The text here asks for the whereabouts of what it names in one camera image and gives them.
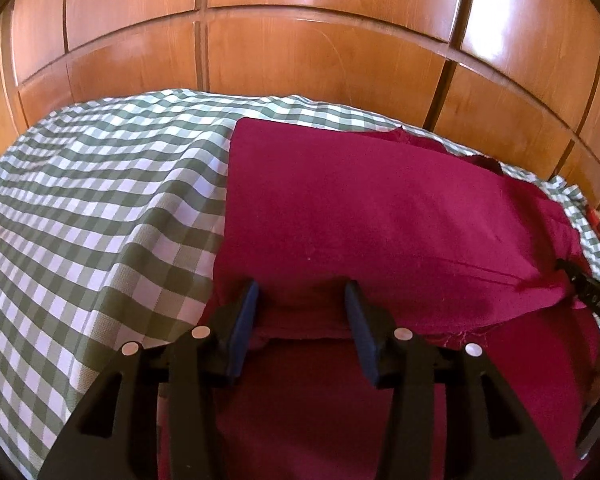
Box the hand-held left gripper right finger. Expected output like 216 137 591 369
344 281 563 480

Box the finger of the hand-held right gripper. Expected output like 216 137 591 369
577 385 600 461
555 258 600 331

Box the green white checked bed sheet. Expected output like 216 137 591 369
0 89 600 480

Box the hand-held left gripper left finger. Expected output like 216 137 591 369
37 280 260 480

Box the wooden panelled wardrobe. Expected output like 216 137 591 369
0 0 600 221

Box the maroon garment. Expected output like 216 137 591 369
157 117 600 480

